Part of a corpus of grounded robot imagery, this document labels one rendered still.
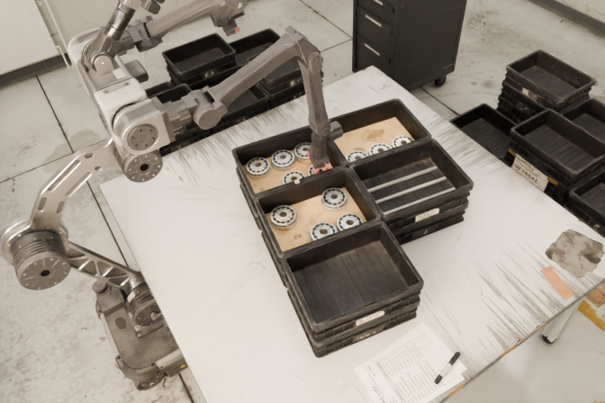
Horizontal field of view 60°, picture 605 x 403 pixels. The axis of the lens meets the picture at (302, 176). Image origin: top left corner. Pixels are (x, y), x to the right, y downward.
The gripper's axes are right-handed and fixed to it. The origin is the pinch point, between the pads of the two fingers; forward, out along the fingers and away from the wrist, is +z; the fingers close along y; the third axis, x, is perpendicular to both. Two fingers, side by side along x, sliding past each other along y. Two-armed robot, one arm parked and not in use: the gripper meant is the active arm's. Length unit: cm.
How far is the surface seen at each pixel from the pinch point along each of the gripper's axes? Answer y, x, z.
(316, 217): -20.3, 7.5, 4.4
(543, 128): 24, -136, 32
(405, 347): -75, -7, 17
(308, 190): -10.2, 7.6, -0.8
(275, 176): 6.6, 17.1, 4.7
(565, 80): 55, -172, 29
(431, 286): -56, -26, 16
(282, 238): -25.9, 23.0, 5.2
